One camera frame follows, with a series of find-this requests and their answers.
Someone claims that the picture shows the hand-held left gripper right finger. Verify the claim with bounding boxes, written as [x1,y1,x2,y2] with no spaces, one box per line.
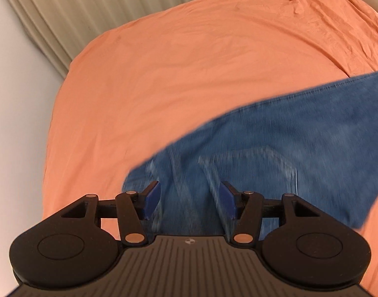
[219,180,320,245]

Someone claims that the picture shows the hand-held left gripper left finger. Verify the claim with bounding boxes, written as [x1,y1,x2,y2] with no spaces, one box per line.
[61,180,162,245]

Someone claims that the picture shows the blue denim pants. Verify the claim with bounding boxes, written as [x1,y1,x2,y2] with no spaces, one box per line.
[121,71,378,237]

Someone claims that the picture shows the orange bed sheet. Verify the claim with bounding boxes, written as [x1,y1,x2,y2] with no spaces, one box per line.
[42,0,378,297]

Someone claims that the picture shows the beige pleated curtain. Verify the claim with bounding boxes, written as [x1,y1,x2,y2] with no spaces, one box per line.
[0,0,350,79]

